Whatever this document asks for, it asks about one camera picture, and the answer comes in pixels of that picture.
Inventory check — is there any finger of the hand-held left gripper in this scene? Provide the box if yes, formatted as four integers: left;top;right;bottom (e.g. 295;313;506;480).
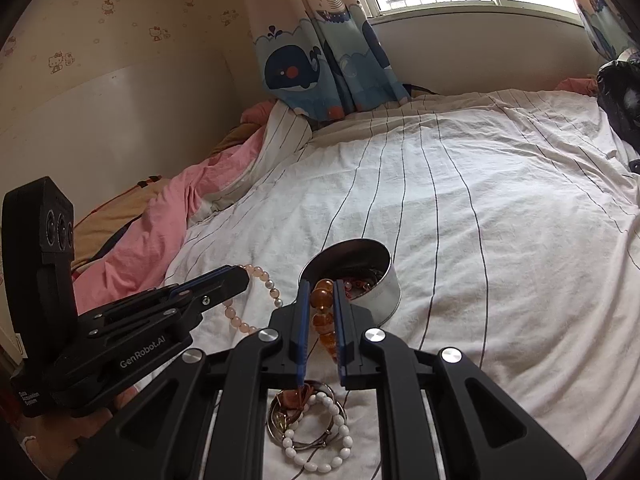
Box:
169;266;242;292
170;271;250;319

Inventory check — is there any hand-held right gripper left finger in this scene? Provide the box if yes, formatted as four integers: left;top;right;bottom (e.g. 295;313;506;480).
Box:
56;280;311;480

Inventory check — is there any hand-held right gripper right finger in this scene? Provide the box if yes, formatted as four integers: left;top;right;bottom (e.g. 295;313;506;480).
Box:
334;280;587;480

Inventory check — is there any amber bead bracelet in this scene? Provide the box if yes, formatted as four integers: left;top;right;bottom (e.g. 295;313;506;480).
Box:
310;277;341;363

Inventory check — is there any pink pearl bead bracelet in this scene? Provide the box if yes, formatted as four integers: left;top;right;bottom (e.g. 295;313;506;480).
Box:
222;263;285;337

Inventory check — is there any red string bracelet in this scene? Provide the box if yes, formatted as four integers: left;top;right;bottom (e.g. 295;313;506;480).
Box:
345;277;373;301

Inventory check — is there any round silver tin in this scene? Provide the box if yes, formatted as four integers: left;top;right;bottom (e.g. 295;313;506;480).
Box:
299;238;402;328

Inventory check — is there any person's left hand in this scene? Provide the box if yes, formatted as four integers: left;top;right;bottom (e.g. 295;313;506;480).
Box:
20;386;137;472

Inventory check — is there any pink blanket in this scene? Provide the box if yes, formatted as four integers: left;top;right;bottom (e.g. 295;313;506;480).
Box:
72;100;281;306

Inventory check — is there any metal bangle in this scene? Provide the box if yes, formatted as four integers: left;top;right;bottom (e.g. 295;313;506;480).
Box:
266;382;348;451

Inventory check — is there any white striped bed sheet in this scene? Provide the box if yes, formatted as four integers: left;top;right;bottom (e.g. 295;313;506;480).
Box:
165;87;640;480

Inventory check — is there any whale print curtain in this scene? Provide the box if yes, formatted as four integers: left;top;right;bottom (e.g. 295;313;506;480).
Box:
240;0;413;121

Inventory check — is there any pink cloth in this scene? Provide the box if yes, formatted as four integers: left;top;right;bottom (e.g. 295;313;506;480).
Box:
554;76;601;96

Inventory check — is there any dark clothing pile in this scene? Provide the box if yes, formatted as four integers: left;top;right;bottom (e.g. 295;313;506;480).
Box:
595;50;640;172

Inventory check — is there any brown leather bracelet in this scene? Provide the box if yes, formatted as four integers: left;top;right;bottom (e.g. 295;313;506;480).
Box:
272;381;321;412

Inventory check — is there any white bead bracelet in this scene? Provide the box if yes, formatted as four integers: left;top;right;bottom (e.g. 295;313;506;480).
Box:
281;392;353;473

